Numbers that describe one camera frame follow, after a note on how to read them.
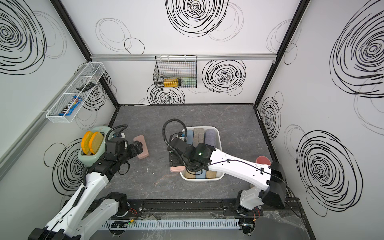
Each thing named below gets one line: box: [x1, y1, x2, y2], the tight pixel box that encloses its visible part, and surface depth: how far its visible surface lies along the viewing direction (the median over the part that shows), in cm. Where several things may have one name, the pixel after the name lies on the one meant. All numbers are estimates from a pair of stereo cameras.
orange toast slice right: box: [88, 131, 103, 155], surface depth 77 cm
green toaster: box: [77, 126, 112, 167], surface depth 78 cm
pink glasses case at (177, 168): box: [170, 165, 186, 172], surface depth 68 cm
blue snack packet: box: [58, 96, 83, 116], surface depth 72 cm
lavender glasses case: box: [204, 128, 217, 147], surface depth 95 cm
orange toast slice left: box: [81, 131, 94, 155], surface depth 75 cm
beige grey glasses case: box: [193, 128, 204, 148], surface depth 95 cm
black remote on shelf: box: [76, 81, 96, 92], surface depth 82 cm
